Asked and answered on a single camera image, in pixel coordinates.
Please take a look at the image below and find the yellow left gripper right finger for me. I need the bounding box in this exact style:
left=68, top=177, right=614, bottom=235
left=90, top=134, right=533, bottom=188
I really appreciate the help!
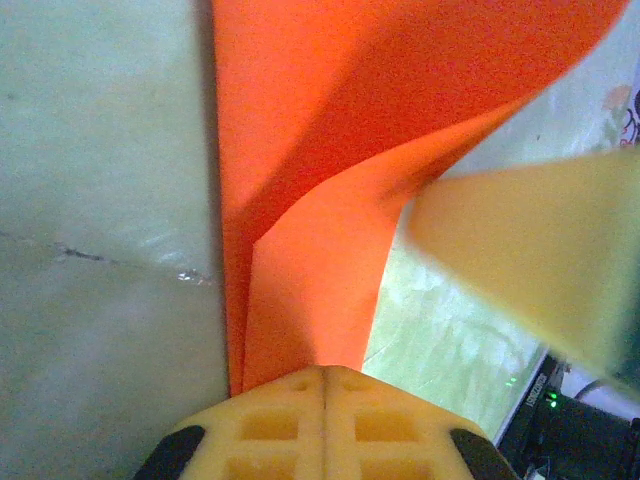
left=322, top=364, right=521, bottom=480

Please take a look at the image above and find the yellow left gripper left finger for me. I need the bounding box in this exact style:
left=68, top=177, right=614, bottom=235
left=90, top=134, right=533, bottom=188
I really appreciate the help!
left=132, top=365, right=325, bottom=480

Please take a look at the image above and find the orange square paper sheet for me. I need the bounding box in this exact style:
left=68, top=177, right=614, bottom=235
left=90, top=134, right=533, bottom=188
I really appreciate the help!
left=209, top=0, right=631, bottom=396

